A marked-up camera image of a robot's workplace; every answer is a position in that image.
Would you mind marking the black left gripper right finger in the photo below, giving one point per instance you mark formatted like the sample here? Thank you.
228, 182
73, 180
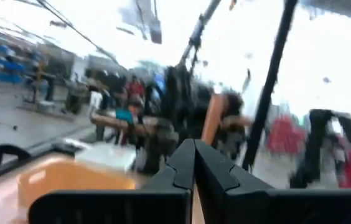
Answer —
256, 205

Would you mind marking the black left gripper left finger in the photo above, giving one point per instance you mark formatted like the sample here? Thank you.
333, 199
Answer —
132, 205

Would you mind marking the shelf with blue bins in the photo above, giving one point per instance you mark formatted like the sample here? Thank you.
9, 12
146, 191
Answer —
7, 67

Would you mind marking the orange plastic bin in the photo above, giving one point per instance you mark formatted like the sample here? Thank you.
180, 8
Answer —
69, 183

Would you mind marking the white plastic bin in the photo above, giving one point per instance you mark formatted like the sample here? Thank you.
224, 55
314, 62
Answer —
107, 155

